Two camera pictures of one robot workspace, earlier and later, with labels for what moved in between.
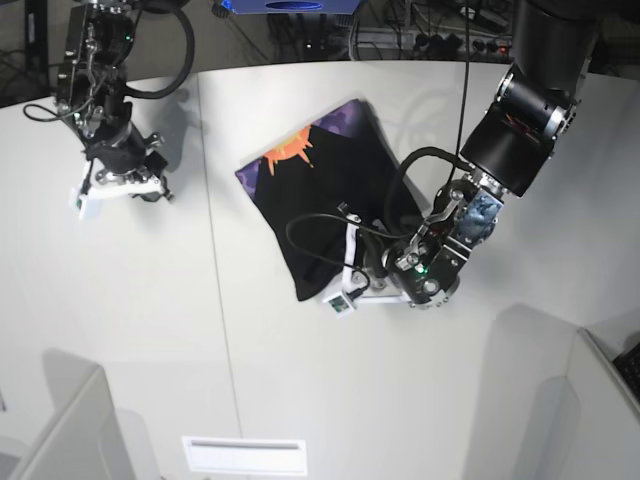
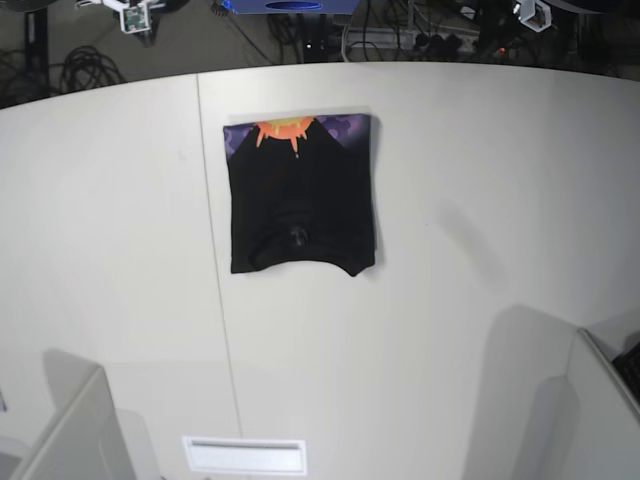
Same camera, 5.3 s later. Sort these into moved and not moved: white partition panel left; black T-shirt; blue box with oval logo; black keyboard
Moved: black T-shirt
Not moved: blue box with oval logo; white partition panel left; black keyboard
